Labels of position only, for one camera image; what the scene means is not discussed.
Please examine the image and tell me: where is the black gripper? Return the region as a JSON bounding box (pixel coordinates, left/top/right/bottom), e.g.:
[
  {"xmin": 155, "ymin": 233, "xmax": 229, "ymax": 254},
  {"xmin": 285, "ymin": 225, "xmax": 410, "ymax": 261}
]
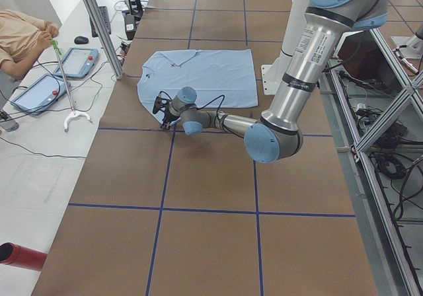
[{"xmin": 153, "ymin": 94, "xmax": 180, "ymax": 131}]

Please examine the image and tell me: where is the light blue t-shirt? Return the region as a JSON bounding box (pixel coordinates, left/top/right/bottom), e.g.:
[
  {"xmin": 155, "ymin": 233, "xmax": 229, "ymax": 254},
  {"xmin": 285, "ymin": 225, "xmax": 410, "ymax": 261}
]
[{"xmin": 137, "ymin": 49, "xmax": 258, "ymax": 111}]

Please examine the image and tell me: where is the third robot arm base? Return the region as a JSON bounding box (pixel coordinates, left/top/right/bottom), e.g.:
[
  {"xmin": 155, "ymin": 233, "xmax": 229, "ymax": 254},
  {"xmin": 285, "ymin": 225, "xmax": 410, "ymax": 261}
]
[{"xmin": 391, "ymin": 25, "xmax": 422, "ymax": 60}]

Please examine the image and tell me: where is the black box with label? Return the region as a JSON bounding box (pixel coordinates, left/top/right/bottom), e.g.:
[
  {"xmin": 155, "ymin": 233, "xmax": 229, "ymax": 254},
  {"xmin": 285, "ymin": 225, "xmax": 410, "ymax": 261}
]
[{"xmin": 124, "ymin": 13, "xmax": 137, "ymax": 40}]

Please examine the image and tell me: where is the black keyboard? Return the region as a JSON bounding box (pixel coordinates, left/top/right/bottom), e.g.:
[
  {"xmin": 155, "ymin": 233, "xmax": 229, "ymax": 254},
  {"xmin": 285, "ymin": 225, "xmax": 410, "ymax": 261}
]
[{"xmin": 89, "ymin": 6, "xmax": 112, "ymax": 38}]

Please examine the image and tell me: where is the white reacher grabber stick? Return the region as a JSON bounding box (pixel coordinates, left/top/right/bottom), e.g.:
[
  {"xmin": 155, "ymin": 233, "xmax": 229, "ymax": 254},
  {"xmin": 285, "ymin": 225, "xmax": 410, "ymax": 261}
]
[{"xmin": 52, "ymin": 40, "xmax": 93, "ymax": 133}]

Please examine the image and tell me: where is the black computer mouse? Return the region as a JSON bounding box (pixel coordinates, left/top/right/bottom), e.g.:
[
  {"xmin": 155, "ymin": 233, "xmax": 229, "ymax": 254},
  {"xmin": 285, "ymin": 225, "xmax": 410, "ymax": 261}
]
[{"xmin": 74, "ymin": 36, "xmax": 89, "ymax": 45}]

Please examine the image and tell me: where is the far teach pendant tablet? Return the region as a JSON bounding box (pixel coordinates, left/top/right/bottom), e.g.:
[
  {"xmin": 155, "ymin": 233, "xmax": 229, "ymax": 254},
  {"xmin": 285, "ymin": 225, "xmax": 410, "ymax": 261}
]
[{"xmin": 56, "ymin": 48, "xmax": 99, "ymax": 79}]

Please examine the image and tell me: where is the teach pendant tablet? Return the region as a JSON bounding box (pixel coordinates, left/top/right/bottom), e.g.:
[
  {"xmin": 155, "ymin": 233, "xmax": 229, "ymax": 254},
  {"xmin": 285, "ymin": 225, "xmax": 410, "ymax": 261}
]
[
  {"xmin": 11, "ymin": 74, "xmax": 66, "ymax": 115},
  {"xmin": 56, "ymin": 48, "xmax": 99, "ymax": 79}
]

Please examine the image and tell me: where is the near teach pendant tablet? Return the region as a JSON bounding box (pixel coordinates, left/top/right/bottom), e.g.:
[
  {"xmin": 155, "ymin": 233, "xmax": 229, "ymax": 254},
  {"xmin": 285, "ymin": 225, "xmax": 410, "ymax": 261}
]
[{"xmin": 11, "ymin": 74, "xmax": 66, "ymax": 115}]

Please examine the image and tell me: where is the person in beige shirt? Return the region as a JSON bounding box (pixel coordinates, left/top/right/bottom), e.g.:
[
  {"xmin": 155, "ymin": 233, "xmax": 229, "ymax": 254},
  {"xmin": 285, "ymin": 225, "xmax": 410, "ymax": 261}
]
[{"xmin": 1, "ymin": 10, "xmax": 59, "ymax": 81}]

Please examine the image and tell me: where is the red cylinder bottle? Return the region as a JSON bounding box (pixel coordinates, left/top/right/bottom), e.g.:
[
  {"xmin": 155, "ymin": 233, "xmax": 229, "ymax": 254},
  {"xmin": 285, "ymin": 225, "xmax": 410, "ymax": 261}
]
[{"xmin": 1, "ymin": 242, "xmax": 48, "ymax": 272}]

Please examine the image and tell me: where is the aluminium frame post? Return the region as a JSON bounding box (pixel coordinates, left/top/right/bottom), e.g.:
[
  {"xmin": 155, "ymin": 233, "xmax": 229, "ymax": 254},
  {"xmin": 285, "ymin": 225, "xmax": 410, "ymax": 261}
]
[{"xmin": 83, "ymin": 0, "xmax": 123, "ymax": 80}]

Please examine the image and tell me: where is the aluminium cage frame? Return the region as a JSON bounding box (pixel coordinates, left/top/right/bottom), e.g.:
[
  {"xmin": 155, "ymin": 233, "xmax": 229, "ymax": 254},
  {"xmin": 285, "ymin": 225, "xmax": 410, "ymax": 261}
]
[{"xmin": 320, "ymin": 22, "xmax": 422, "ymax": 295}]

